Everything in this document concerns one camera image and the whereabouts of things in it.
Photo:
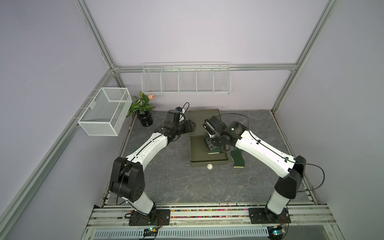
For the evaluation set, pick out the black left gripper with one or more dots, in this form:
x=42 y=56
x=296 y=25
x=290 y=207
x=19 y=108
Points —
x=189 y=127

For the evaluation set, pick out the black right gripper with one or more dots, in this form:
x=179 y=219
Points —
x=210 y=146

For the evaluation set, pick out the green yellow sponge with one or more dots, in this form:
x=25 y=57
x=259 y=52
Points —
x=237 y=158

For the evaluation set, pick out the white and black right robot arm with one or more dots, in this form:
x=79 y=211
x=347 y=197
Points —
x=289 y=169

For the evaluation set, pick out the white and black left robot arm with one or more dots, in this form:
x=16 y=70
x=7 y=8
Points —
x=127 y=177

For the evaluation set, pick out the potted green plant black pot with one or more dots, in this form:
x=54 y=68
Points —
x=141 y=108

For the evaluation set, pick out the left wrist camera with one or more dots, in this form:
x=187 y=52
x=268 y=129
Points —
x=181 y=113

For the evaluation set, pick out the long white wire shelf basket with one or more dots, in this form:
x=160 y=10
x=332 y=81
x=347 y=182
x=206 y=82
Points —
x=186 y=78

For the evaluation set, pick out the white wire cube basket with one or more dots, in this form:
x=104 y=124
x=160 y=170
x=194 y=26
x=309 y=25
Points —
x=106 y=113

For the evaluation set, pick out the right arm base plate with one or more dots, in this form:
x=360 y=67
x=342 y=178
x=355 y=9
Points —
x=255 y=215

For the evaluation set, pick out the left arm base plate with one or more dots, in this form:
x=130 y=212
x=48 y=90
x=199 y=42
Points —
x=156 y=217

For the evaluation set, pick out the white slotted cable duct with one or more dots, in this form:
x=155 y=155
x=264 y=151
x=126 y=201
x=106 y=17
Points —
x=181 y=233

